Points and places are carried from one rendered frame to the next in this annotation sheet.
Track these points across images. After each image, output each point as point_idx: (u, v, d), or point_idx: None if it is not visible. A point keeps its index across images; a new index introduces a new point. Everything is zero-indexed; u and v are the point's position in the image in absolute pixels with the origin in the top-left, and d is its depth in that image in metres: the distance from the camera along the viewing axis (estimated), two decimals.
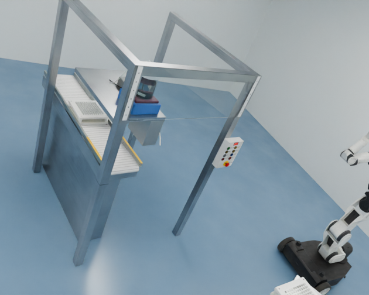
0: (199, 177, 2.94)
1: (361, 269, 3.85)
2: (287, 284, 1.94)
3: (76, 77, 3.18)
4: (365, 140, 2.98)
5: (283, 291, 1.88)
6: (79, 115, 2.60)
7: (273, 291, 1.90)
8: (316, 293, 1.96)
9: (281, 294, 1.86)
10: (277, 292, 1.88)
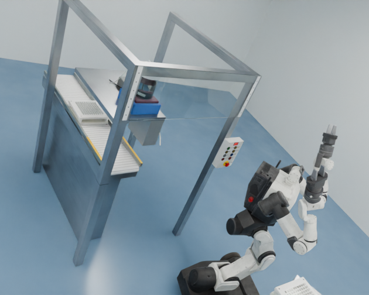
0: (199, 177, 2.94)
1: (361, 269, 3.85)
2: (287, 284, 1.94)
3: (76, 77, 3.18)
4: None
5: (283, 291, 1.88)
6: (79, 115, 2.60)
7: (273, 291, 1.90)
8: (316, 293, 1.96)
9: (281, 294, 1.86)
10: (277, 292, 1.88)
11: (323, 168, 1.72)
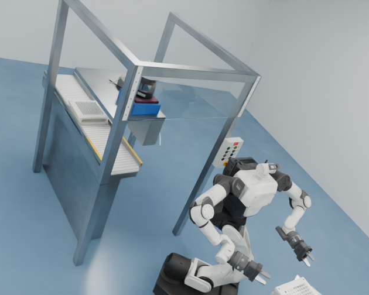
0: (199, 177, 2.94)
1: (361, 269, 3.85)
2: (287, 284, 1.94)
3: (76, 77, 3.18)
4: (221, 240, 1.90)
5: (283, 291, 1.88)
6: (79, 115, 2.60)
7: (273, 291, 1.90)
8: (316, 293, 1.96)
9: (281, 294, 1.86)
10: (277, 292, 1.88)
11: (262, 281, 1.84)
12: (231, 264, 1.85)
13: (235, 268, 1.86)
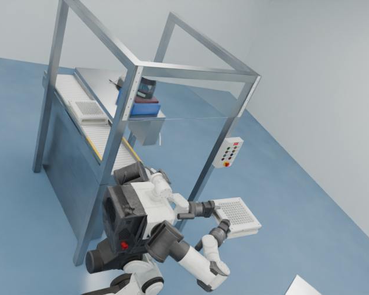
0: (199, 177, 2.94)
1: (361, 269, 3.85)
2: (224, 218, 2.02)
3: (76, 77, 3.18)
4: None
5: (233, 226, 1.99)
6: (79, 115, 2.60)
7: (229, 234, 1.98)
8: (224, 199, 2.18)
9: (236, 229, 1.98)
10: (233, 232, 1.98)
11: None
12: None
13: None
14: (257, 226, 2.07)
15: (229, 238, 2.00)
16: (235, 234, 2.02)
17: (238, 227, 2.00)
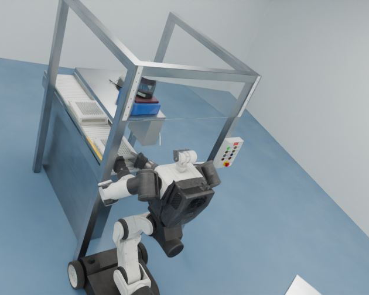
0: None
1: (361, 269, 3.85)
2: (126, 156, 2.39)
3: (76, 77, 3.18)
4: None
5: None
6: (79, 115, 2.60)
7: (136, 158, 2.46)
8: (100, 149, 2.35)
9: (135, 151, 2.47)
10: None
11: (130, 158, 2.42)
12: None
13: None
14: (125, 138, 2.56)
15: None
16: None
17: (133, 150, 2.47)
